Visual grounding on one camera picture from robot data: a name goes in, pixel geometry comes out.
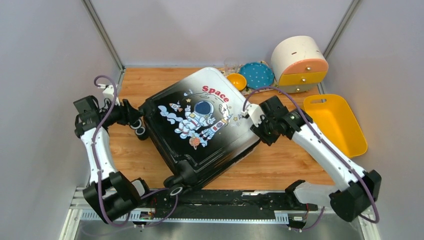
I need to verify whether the black white space suitcase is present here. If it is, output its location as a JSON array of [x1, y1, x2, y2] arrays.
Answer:
[[137, 67, 260, 196]]

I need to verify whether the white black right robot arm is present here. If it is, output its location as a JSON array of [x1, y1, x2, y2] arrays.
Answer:
[[242, 96, 382, 222]]

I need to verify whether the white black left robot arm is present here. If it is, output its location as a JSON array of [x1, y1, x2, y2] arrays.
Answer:
[[73, 95, 153, 224]]

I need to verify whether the floral placemat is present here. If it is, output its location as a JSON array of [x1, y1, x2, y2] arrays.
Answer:
[[237, 61, 278, 96]]

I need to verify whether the blue dotted plate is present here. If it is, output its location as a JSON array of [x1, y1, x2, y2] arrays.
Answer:
[[239, 62, 275, 90]]

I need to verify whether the small yellow bowl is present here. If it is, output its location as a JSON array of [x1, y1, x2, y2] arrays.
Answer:
[[226, 73, 247, 91]]

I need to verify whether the yellow plastic basket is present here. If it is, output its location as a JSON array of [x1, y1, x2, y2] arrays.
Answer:
[[303, 94, 368, 158]]

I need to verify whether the cream round drawer cabinet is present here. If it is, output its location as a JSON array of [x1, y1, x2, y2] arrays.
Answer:
[[270, 35, 329, 93]]

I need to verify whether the clear drinking glass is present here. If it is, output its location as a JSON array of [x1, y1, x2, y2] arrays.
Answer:
[[223, 57, 240, 76]]

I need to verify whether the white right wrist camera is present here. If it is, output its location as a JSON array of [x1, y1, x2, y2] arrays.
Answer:
[[243, 104, 265, 127]]

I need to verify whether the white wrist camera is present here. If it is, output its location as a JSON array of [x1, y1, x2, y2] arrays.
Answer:
[[243, 104, 265, 127], [98, 84, 117, 105]]

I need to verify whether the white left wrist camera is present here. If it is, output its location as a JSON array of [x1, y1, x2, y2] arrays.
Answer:
[[98, 84, 117, 105]]

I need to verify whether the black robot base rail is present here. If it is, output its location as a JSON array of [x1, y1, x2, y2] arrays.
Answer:
[[130, 189, 319, 228]]

